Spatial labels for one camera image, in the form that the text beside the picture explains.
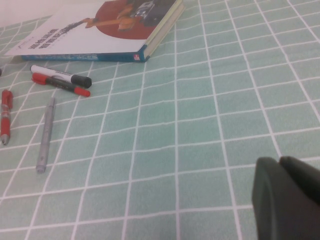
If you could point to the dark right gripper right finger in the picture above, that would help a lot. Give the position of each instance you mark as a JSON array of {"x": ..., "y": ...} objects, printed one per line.
[{"x": 305, "y": 177}]

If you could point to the red retractable gel pen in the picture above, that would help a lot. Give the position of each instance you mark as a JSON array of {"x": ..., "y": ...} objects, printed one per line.
[{"x": 5, "y": 120}]

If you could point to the green checked tablecloth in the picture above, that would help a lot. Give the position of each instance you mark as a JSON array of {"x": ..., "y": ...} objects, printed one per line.
[{"x": 200, "y": 125}]

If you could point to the robot cover book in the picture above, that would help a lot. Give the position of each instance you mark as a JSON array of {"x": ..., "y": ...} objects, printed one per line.
[{"x": 75, "y": 32}]

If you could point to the red and black pen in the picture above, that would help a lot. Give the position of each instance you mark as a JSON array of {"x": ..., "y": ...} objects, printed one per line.
[{"x": 40, "y": 78}]

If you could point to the white marker with black cap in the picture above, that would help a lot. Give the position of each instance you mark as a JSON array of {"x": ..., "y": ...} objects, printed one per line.
[{"x": 52, "y": 72}]

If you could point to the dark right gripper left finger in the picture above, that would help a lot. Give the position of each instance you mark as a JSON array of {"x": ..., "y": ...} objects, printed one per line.
[{"x": 280, "y": 207}]

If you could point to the grey slim pen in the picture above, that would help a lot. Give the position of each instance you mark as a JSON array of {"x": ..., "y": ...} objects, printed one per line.
[{"x": 46, "y": 135}]

